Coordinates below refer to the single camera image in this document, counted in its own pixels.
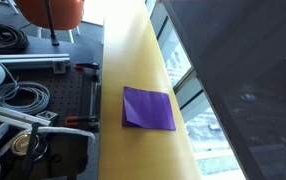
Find stacked aluminium rails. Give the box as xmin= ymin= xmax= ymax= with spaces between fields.
xmin=0 ymin=102 xmax=59 ymax=130

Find black base box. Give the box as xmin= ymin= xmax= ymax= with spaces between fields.
xmin=2 ymin=132 xmax=89 ymax=180

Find grey cable coil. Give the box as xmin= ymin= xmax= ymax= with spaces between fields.
xmin=0 ymin=81 xmax=51 ymax=116

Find black stand pole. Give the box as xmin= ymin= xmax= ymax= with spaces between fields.
xmin=44 ymin=0 xmax=60 ymax=47

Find aluminium rail with bracket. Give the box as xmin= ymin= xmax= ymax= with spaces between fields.
xmin=0 ymin=53 xmax=72 ymax=75

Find orange chair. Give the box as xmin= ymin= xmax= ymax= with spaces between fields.
xmin=13 ymin=0 xmax=85 ymax=44

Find dark window roller shade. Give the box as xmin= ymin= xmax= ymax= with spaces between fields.
xmin=162 ymin=0 xmax=286 ymax=180

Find white cable sleeve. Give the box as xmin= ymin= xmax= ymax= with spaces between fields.
xmin=0 ymin=125 xmax=97 ymax=162

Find round metal disc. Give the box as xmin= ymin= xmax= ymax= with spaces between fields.
xmin=10 ymin=131 xmax=49 ymax=163

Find orange handled bar clamp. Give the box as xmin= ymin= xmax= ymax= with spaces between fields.
xmin=64 ymin=114 xmax=101 ymax=130
xmin=74 ymin=62 xmax=101 ymax=116

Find black cable coil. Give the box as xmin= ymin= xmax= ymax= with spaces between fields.
xmin=0 ymin=23 xmax=30 ymax=54

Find black strap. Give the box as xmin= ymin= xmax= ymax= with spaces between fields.
xmin=22 ymin=122 xmax=42 ymax=172

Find grey window frame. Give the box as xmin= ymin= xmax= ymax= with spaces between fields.
xmin=145 ymin=0 xmax=247 ymax=180

